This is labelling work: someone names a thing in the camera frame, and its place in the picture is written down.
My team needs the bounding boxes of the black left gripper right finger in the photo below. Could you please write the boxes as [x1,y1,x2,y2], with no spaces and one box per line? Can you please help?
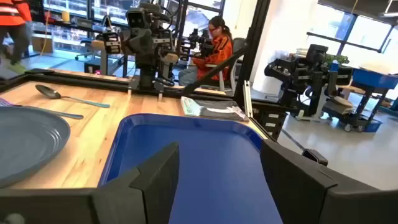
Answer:
[260,139,398,224]

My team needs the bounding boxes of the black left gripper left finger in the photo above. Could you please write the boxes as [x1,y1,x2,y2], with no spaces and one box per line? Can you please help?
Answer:
[0,141,180,224]

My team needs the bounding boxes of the iridescent spoon with teal handle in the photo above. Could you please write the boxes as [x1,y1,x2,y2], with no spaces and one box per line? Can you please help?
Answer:
[35,84,111,109]

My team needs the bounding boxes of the grey-blue ridged plate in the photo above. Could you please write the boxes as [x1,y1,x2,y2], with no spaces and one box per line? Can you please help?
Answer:
[0,106,72,189]

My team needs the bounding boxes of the blue plastic tray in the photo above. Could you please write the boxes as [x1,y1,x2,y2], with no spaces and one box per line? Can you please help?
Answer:
[98,113,284,224]

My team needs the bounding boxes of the black robot arms at desk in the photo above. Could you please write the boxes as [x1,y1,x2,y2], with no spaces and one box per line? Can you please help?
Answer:
[182,27,215,60]

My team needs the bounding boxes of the person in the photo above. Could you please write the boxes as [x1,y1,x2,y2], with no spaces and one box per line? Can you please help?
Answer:
[178,16,234,86]
[0,0,34,74]

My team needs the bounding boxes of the grey and white chair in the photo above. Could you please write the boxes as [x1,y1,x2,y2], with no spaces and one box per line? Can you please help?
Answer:
[205,37,246,93]

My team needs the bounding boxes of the cardboard box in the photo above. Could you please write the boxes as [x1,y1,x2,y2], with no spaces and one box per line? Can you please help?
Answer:
[30,33,54,54]

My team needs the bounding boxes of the black background robot station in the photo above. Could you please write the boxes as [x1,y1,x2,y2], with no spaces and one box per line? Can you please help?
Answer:
[264,43,354,122]

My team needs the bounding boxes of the blue cart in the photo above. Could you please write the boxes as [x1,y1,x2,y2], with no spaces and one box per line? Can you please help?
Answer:
[323,63,398,133]

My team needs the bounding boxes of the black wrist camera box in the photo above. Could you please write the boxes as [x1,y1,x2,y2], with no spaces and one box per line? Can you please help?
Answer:
[126,7,147,30]

